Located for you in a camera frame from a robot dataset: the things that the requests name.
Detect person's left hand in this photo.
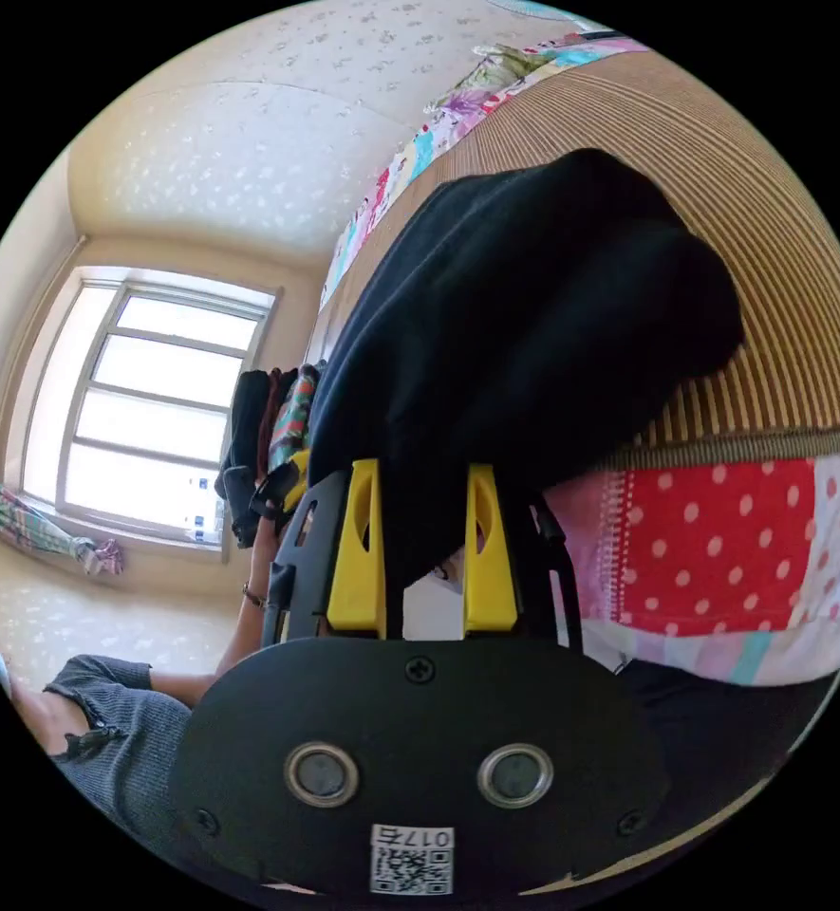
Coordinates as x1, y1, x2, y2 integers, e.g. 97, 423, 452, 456
251, 517, 287, 593

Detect pile of clothes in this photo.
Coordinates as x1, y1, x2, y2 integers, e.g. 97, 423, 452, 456
218, 363, 323, 493

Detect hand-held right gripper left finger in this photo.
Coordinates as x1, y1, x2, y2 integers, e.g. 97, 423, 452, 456
327, 458, 387, 633

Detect striped curtain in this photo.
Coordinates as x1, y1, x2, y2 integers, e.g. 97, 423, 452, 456
0, 483, 126, 576

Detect black pants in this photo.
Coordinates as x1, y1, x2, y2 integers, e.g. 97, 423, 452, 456
305, 147, 746, 601

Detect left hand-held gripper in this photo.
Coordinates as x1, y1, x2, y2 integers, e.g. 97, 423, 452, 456
221, 449, 312, 550

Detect window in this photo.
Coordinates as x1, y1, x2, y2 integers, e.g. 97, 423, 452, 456
20, 267, 284, 564

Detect person's left forearm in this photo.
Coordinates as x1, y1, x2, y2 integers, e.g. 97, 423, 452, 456
150, 582, 271, 707

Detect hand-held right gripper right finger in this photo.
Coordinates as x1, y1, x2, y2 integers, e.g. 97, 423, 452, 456
463, 463, 520, 635

